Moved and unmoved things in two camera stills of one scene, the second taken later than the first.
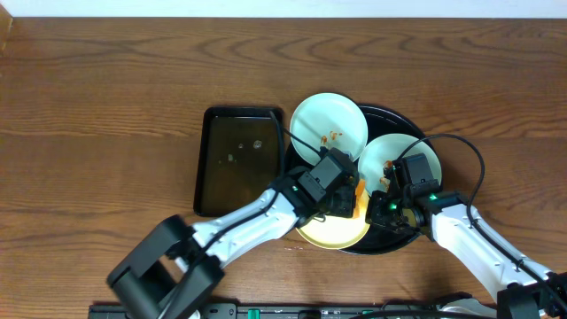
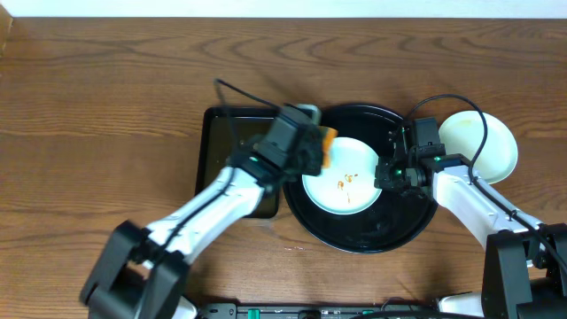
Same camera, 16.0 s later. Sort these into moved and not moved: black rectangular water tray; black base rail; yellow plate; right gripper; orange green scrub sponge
Moved: orange green scrub sponge; right gripper; yellow plate
Not moved: black base rail; black rectangular water tray
